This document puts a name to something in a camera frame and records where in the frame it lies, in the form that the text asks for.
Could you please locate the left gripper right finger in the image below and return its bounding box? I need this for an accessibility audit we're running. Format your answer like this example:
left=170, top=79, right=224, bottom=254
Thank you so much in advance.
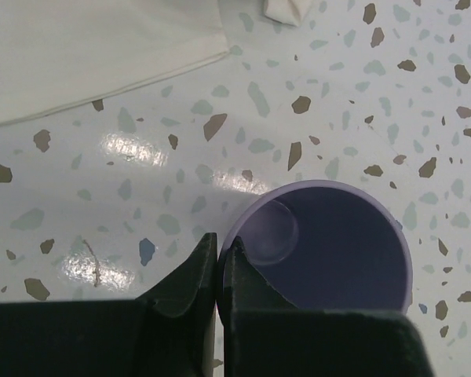
left=219, top=237, right=434, bottom=376

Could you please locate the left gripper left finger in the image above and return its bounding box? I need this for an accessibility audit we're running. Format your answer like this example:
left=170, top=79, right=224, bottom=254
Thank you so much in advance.
left=0, top=233, right=217, bottom=376

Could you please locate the purple plastic cup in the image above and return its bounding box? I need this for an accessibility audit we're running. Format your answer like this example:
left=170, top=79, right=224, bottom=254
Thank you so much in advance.
left=218, top=180, right=413, bottom=313

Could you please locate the white floral cloth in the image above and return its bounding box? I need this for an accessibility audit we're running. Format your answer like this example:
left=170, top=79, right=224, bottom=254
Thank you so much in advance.
left=0, top=0, right=315, bottom=130

